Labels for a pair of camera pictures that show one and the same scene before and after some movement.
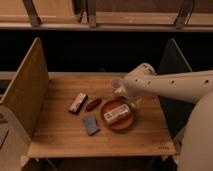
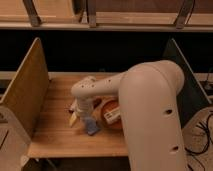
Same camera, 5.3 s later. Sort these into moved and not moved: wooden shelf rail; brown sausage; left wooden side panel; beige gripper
Moved: beige gripper
Not moved: wooden shelf rail; left wooden side panel; brown sausage
